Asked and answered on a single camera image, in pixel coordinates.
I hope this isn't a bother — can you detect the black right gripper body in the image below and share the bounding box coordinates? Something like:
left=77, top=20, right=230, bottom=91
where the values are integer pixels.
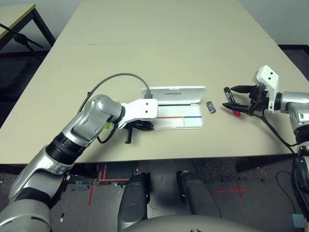
left=248, top=84, right=268, bottom=116

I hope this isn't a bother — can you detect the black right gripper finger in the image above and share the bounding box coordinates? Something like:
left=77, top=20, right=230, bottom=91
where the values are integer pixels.
left=222, top=102, right=251, bottom=115
left=230, top=85, right=252, bottom=94

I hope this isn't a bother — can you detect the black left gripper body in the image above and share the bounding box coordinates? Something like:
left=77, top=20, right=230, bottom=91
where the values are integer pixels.
left=125, top=118, right=145, bottom=131

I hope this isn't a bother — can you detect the black red whiteboard marker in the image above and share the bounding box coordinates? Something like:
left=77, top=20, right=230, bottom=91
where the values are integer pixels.
left=223, top=87, right=243, bottom=118

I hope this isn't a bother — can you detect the white plastic pencil case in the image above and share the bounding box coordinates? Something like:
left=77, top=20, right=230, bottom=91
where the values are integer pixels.
left=141, top=85, right=207, bottom=131

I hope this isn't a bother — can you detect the grey robot left leg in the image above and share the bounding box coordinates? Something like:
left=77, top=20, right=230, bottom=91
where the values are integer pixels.
left=118, top=173, right=149, bottom=230

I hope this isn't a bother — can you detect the grey robot leg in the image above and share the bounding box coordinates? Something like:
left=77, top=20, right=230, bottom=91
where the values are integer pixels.
left=118, top=173, right=149, bottom=230
left=177, top=170, right=222, bottom=218

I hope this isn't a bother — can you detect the grey robot right leg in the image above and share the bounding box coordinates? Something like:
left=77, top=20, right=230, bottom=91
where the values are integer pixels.
left=177, top=170, right=222, bottom=218

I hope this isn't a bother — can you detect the grey adapter box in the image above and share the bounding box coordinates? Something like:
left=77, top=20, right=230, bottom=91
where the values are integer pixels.
left=288, top=212, right=305, bottom=228

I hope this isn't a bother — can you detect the black tripod stand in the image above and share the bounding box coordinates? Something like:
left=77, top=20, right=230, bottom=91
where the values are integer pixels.
left=0, top=23, right=44, bottom=58

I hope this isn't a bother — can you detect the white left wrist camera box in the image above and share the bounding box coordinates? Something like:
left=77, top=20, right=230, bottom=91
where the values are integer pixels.
left=119, top=98, right=159, bottom=129

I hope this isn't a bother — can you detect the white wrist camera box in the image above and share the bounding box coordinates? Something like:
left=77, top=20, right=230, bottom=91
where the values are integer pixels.
left=252, top=65, right=280, bottom=114
left=119, top=98, right=159, bottom=129

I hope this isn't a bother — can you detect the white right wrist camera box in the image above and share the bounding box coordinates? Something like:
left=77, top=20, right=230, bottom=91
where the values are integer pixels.
left=252, top=65, right=280, bottom=114

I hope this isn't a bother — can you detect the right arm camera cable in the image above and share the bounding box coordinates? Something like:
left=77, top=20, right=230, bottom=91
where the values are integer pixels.
left=250, top=83, right=309, bottom=208

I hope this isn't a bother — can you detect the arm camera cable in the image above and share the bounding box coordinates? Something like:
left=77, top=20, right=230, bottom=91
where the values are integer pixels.
left=81, top=72, right=154, bottom=145
left=250, top=83, right=309, bottom=208

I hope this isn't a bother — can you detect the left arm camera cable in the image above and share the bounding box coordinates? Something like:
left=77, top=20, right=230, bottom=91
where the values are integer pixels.
left=81, top=72, right=154, bottom=145

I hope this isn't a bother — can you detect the black floor cable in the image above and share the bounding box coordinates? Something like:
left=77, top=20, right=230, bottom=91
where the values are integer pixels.
left=276, top=170, right=298, bottom=214

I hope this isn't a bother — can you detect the beige table with black frame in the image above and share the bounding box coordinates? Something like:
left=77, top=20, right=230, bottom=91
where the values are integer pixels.
left=0, top=3, right=56, bottom=53

